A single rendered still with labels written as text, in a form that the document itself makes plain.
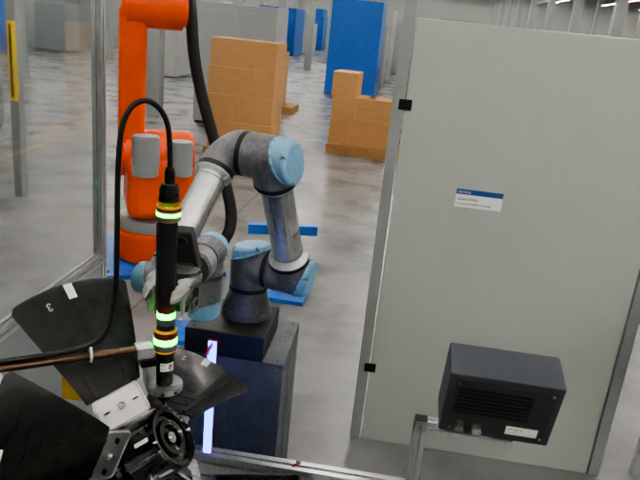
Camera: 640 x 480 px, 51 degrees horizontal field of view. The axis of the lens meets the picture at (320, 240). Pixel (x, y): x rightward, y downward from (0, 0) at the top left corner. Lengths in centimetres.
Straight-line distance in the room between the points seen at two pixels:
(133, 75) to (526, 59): 317
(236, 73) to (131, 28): 421
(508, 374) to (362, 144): 900
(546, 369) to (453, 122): 150
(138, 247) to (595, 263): 337
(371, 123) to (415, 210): 748
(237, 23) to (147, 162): 708
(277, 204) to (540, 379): 76
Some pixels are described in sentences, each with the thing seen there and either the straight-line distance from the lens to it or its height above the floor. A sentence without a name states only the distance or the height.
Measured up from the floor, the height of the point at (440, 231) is 111.
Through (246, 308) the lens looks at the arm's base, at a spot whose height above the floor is 112.
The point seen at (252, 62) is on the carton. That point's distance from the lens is 920.
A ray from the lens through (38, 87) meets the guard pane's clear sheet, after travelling 226.
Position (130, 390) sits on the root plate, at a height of 127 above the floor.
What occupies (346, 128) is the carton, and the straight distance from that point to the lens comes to 1049.
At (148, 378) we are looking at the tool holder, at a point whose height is 129.
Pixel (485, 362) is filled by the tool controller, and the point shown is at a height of 124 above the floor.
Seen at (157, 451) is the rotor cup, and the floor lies 123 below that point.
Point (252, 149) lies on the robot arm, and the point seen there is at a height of 164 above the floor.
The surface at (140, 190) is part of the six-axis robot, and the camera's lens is 515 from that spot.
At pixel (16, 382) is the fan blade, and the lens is 108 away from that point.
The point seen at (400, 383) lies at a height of 34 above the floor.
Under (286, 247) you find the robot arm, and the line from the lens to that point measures 184.
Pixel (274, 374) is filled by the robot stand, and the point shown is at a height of 97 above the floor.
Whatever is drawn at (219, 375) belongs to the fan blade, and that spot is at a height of 117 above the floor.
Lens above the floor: 196
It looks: 18 degrees down
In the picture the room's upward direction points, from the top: 6 degrees clockwise
